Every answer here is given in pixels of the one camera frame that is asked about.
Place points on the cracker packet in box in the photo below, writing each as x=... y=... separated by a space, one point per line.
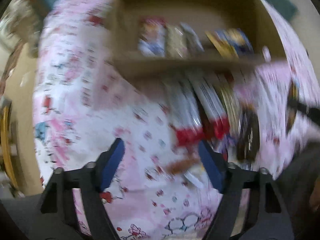
x=176 y=43

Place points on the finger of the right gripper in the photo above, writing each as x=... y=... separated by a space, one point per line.
x=313 y=113

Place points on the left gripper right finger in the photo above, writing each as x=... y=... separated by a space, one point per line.
x=251 y=206

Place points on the red white biscuit packet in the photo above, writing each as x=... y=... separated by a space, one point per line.
x=152 y=34

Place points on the white blue snack packet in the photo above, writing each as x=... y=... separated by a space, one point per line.
x=194 y=45

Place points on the white red wafer packet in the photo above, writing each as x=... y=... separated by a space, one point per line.
x=196 y=112

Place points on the brown cardboard box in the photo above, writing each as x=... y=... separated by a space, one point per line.
x=250 y=16

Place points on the dark dried meat packet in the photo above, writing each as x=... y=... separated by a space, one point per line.
x=248 y=144

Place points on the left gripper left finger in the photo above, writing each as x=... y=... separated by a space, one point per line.
x=71 y=206

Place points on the blue yellow chip bag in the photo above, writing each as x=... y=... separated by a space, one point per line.
x=230 y=43

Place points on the brown chocolate bar packet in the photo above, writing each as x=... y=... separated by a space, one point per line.
x=291 y=114

